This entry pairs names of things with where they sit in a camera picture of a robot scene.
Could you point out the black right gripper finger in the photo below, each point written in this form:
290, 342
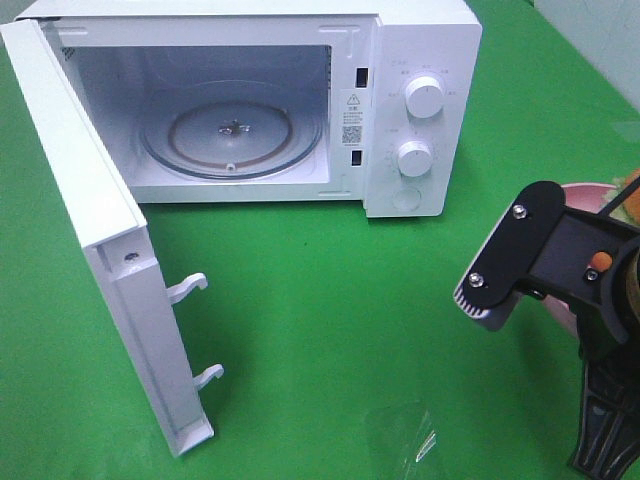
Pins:
608, 441

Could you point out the glass microwave turntable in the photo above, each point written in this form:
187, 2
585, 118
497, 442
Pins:
233, 130

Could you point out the upper white power knob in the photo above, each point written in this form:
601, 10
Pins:
424, 97

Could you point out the round door release button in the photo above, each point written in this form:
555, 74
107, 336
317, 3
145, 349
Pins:
406, 199

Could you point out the lower white timer knob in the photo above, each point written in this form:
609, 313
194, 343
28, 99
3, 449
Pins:
414, 159

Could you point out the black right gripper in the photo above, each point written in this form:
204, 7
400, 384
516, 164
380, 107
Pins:
541, 245

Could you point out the warning label sticker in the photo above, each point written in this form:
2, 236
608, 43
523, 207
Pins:
352, 117

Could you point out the white microwave oven body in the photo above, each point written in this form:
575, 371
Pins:
117, 54

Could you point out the white microwave door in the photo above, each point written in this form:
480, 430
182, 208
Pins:
114, 238

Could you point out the pink plate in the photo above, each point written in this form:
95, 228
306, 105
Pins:
590, 197

